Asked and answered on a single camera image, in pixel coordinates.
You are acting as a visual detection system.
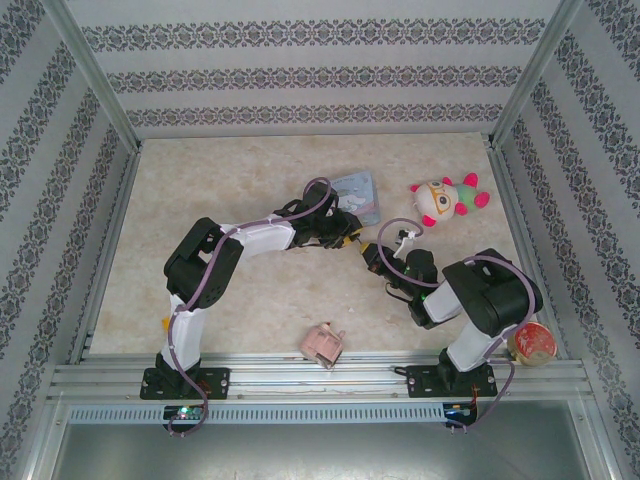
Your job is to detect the pink toy house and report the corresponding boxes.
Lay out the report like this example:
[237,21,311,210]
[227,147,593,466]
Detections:
[300,322,347,370]

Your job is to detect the plush doll with pink limbs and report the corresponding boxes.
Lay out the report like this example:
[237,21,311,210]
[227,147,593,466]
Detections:
[410,172,492,229]

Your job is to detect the slotted grey cable duct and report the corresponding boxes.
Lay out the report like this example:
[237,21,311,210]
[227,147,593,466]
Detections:
[67,403,446,424]

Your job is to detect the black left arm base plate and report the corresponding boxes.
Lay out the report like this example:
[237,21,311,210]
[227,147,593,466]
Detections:
[141,367,232,401]

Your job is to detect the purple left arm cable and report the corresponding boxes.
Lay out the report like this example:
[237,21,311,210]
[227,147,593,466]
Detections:
[167,177,335,439]

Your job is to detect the grey metal panel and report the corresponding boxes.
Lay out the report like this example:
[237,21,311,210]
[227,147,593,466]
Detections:
[49,422,614,480]

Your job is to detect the aluminium mounting rail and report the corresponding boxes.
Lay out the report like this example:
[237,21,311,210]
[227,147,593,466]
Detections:
[47,352,596,401]

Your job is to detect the round tin with red lid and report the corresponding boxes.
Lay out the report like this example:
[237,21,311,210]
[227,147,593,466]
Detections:
[506,322,558,368]

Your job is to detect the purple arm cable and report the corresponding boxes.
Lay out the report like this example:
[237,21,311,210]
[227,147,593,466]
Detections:
[167,177,335,439]
[377,217,544,436]

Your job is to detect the blue cartoon print tin box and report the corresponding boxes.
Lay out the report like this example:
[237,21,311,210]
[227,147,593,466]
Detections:
[329,169,384,229]

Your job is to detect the aluminium frame upright post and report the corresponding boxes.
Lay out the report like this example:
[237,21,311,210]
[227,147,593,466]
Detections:
[492,0,586,147]
[38,0,144,151]

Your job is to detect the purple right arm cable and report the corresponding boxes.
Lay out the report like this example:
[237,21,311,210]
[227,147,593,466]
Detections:
[377,217,544,436]

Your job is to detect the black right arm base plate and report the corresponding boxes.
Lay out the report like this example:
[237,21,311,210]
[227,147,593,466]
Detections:
[407,367,499,400]

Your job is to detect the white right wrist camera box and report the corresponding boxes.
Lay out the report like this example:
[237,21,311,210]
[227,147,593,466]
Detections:
[394,228,417,260]

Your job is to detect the circuit board with green light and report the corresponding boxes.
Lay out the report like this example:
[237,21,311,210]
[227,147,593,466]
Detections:
[163,404,204,421]

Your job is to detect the aluminium table side rail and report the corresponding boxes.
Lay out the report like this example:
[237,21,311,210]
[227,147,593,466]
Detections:
[69,149,144,364]
[489,144,571,359]

